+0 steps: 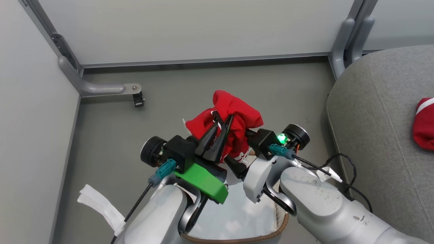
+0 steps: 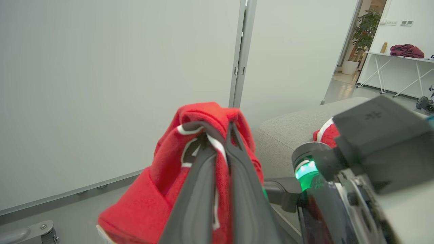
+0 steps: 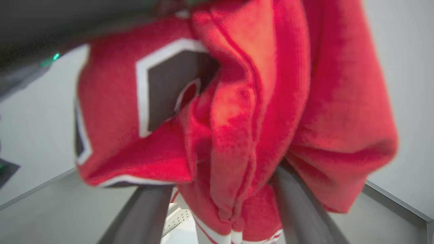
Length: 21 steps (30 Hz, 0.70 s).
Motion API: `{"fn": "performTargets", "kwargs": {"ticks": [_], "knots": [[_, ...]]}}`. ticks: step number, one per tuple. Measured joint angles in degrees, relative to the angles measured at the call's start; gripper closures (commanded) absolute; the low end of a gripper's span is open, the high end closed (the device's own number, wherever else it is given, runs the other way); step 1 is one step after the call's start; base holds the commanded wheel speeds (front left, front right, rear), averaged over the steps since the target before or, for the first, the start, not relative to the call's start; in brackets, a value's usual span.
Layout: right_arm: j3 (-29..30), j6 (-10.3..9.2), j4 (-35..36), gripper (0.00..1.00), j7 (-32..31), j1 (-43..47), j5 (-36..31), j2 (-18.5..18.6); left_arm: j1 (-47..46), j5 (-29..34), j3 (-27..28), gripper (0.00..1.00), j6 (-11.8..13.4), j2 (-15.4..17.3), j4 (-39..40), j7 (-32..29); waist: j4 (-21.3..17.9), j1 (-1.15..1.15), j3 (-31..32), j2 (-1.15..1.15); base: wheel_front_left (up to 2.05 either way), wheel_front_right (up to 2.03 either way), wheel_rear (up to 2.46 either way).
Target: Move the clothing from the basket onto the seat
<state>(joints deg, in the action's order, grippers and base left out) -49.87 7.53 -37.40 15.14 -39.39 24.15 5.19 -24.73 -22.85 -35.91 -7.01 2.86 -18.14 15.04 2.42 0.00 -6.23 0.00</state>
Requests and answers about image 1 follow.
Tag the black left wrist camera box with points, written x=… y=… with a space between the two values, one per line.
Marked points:
x=181 y=150

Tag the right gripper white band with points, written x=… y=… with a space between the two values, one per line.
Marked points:
x=259 y=176

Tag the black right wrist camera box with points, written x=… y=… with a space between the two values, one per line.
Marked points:
x=264 y=142

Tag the grey double partition post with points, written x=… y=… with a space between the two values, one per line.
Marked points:
x=364 y=13

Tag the long grey partition foot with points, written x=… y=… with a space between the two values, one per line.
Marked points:
x=98 y=88

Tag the grey partition post with hinge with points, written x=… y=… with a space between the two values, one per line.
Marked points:
x=51 y=32

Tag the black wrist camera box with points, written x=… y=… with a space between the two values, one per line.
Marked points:
x=264 y=142
x=181 y=150

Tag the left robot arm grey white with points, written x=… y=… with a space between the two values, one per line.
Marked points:
x=152 y=217

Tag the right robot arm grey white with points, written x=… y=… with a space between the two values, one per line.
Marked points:
x=322 y=200

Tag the red jersey with lettering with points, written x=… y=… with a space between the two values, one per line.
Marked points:
x=237 y=115

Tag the grey partition bottom rail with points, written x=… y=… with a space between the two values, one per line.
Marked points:
x=203 y=61

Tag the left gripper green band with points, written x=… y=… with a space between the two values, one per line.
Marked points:
x=203 y=179

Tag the white laundry basket brown rim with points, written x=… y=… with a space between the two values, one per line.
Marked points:
x=237 y=240

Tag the short grey partition foot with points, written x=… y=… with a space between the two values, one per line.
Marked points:
x=361 y=40
x=340 y=47

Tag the grey fabric sofa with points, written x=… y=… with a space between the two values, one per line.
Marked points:
x=383 y=128

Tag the black caster wheel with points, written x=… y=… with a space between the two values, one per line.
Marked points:
x=138 y=100

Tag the red garment with white stripe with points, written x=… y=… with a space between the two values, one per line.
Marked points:
x=424 y=125

